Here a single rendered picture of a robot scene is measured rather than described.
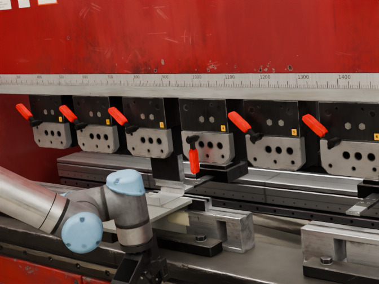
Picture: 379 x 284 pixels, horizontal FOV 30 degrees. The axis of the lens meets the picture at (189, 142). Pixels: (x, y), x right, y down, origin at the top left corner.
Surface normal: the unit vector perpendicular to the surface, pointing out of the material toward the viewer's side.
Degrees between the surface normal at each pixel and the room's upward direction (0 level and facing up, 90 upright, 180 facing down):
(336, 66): 90
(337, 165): 90
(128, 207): 94
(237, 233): 90
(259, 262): 0
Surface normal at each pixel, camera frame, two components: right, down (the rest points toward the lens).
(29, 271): -0.62, 0.24
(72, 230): 0.18, 0.21
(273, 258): -0.11, -0.97
